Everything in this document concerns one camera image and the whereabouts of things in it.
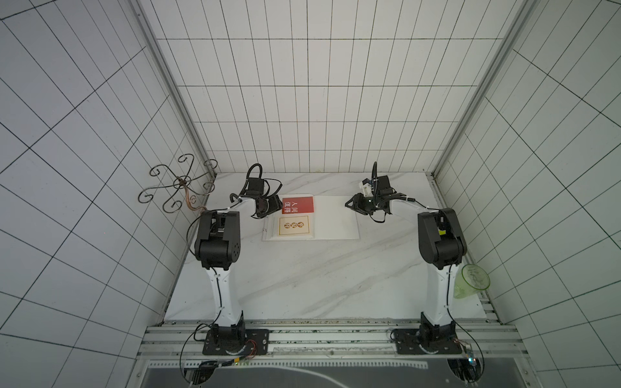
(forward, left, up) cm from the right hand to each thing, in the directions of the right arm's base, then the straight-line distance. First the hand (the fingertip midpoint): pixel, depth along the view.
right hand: (351, 200), depth 102 cm
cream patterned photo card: (-12, +24, -3) cm, 27 cm away
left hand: (-4, +33, -3) cm, 33 cm away
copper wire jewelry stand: (-26, +55, +27) cm, 67 cm away
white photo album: (-4, +7, -8) cm, 11 cm away
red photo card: (-2, +22, -2) cm, 23 cm away
